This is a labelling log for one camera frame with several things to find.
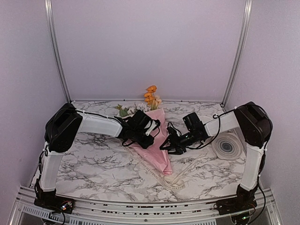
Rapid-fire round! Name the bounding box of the peach flower long green stem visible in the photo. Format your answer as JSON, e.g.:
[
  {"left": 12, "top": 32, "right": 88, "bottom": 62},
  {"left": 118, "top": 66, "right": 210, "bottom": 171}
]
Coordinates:
[{"left": 152, "top": 95, "right": 162, "bottom": 110}]

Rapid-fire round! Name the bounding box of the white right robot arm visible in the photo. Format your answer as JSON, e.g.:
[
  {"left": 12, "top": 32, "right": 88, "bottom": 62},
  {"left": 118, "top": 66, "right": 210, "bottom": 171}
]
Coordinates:
[{"left": 159, "top": 101, "right": 273, "bottom": 193}]

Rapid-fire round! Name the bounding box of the aluminium frame post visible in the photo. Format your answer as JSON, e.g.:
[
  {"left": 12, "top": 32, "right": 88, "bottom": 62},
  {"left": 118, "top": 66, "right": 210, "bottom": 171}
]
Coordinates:
[
  {"left": 222, "top": 0, "right": 253, "bottom": 107},
  {"left": 45, "top": 0, "right": 71, "bottom": 102}
]

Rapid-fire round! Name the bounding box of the aluminium frame left post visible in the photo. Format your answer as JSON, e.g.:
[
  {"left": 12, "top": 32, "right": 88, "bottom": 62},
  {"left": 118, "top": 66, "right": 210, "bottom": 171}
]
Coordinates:
[{"left": 45, "top": 0, "right": 71, "bottom": 102}]

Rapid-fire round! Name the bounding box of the pink wrapping paper sheet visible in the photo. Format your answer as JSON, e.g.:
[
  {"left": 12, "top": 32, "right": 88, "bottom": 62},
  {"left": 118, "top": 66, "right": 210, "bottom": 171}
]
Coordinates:
[{"left": 126, "top": 108, "right": 173, "bottom": 175}]

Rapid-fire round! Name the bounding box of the orange flower stem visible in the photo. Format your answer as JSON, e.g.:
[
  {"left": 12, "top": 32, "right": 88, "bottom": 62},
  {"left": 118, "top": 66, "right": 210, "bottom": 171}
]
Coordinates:
[{"left": 144, "top": 85, "right": 157, "bottom": 110}]

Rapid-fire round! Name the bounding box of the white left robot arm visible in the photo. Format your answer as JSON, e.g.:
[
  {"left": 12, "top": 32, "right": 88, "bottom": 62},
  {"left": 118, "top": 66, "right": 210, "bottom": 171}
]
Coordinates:
[{"left": 34, "top": 103, "right": 160, "bottom": 209}]

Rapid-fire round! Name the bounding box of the grey swirl ceramic plate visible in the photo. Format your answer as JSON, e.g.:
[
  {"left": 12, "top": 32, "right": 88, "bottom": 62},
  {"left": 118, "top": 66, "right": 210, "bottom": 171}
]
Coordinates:
[{"left": 211, "top": 133, "right": 242, "bottom": 160}]

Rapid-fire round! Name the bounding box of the aluminium front rail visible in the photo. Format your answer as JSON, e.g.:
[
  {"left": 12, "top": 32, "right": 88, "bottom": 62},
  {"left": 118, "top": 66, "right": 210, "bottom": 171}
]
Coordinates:
[{"left": 8, "top": 187, "right": 283, "bottom": 225}]

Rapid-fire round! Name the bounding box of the aluminium frame right post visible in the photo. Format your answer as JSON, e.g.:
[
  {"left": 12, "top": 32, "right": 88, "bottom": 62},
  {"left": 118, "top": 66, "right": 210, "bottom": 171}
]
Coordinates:
[{"left": 222, "top": 0, "right": 253, "bottom": 107}]

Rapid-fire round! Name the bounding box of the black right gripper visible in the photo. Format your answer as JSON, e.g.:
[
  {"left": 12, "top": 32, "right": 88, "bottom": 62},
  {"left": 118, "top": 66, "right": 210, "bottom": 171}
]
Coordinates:
[{"left": 159, "top": 129, "right": 197, "bottom": 155}]

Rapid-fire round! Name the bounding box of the cream ribbon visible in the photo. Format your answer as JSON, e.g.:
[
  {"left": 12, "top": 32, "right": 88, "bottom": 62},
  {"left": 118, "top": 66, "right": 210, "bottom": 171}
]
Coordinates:
[{"left": 123, "top": 145, "right": 208, "bottom": 190}]

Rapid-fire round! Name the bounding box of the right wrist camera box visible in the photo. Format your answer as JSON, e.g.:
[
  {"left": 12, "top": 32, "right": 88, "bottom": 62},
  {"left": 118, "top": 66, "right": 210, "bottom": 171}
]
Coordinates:
[{"left": 183, "top": 112, "right": 204, "bottom": 132}]

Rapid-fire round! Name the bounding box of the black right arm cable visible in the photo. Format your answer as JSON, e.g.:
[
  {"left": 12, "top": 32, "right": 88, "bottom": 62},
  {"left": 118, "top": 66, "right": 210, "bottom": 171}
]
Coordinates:
[{"left": 166, "top": 110, "right": 222, "bottom": 150}]

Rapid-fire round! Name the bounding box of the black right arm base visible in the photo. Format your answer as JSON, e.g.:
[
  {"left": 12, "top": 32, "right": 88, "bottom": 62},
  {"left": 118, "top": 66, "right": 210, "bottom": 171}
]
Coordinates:
[{"left": 214, "top": 185, "right": 258, "bottom": 215}]

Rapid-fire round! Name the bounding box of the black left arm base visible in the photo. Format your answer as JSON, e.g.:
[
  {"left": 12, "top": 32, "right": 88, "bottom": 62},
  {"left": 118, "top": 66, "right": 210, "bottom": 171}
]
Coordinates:
[{"left": 34, "top": 186, "right": 75, "bottom": 214}]

